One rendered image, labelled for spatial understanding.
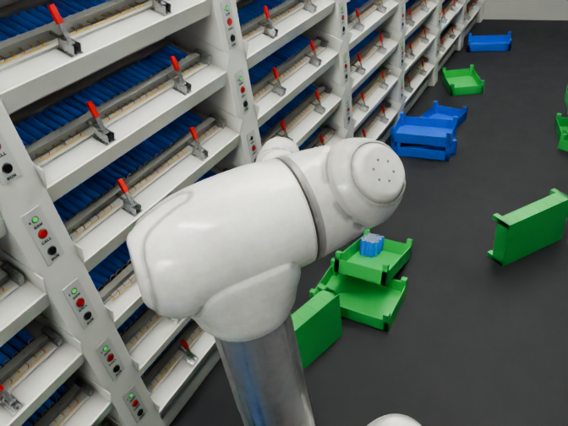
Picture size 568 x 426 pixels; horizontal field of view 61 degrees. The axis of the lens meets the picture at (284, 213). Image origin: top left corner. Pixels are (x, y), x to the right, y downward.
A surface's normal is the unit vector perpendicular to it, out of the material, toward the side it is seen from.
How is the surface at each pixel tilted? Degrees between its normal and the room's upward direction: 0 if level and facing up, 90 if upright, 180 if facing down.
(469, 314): 0
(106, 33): 23
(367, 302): 0
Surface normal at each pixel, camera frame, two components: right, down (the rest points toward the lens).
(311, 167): -0.04, -0.52
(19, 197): 0.86, 0.20
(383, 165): 0.39, -0.21
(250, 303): 0.40, 0.48
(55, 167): 0.21, -0.66
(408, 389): -0.13, -0.80
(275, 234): 0.39, 0.08
